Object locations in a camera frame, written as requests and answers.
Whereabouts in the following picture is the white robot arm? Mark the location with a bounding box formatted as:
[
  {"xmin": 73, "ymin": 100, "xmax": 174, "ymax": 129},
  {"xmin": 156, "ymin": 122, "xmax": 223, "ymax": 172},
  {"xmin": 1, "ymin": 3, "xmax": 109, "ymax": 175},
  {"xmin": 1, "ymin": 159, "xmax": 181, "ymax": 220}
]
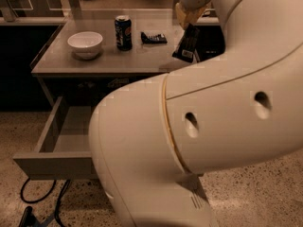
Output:
[{"xmin": 89, "ymin": 0, "xmax": 303, "ymax": 227}]

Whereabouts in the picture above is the blue pepsi can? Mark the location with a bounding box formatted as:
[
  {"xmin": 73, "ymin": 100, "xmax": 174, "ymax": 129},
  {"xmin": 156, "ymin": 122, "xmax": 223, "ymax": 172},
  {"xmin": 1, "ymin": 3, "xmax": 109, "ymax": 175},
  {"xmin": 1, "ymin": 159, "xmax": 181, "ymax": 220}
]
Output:
[{"xmin": 115, "ymin": 15, "xmax": 133, "ymax": 51}]

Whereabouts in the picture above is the black floor cable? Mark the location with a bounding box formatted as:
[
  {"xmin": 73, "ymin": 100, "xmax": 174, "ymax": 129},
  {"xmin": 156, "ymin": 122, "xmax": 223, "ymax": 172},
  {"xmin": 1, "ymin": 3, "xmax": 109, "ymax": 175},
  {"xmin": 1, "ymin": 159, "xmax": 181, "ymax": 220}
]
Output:
[{"xmin": 20, "ymin": 179, "xmax": 72, "ymax": 227}]

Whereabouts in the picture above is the open grey top drawer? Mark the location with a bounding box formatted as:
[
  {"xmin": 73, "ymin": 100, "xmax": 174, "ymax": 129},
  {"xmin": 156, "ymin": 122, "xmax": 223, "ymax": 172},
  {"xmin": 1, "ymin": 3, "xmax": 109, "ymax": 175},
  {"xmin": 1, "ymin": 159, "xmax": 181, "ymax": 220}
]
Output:
[{"xmin": 13, "ymin": 96, "xmax": 98, "ymax": 180}]

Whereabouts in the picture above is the grey cabinet with counter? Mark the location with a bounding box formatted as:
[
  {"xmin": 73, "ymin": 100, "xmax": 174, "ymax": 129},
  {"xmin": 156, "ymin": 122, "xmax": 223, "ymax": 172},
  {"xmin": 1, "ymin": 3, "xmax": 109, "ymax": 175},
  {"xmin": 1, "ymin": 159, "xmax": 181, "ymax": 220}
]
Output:
[{"xmin": 32, "ymin": 9, "xmax": 188, "ymax": 113}]

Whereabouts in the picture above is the white ceramic bowl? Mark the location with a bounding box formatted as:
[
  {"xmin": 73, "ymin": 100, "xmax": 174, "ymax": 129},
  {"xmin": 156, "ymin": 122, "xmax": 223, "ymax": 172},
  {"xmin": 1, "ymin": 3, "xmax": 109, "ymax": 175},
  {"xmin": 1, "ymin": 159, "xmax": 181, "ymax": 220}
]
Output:
[{"xmin": 67, "ymin": 31, "xmax": 103, "ymax": 60}]

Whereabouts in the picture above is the black plug on floor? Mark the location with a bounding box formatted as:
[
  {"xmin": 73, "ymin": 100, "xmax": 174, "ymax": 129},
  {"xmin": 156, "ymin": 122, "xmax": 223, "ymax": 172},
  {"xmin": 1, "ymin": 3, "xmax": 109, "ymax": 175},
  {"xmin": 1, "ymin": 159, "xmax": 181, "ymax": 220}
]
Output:
[{"xmin": 18, "ymin": 206, "xmax": 35, "ymax": 227}]

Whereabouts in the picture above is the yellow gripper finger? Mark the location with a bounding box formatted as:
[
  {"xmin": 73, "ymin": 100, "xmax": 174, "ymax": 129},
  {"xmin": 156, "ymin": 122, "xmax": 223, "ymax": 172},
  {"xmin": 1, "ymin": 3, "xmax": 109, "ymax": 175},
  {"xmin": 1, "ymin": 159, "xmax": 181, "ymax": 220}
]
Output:
[{"xmin": 175, "ymin": 2, "xmax": 206, "ymax": 30}]

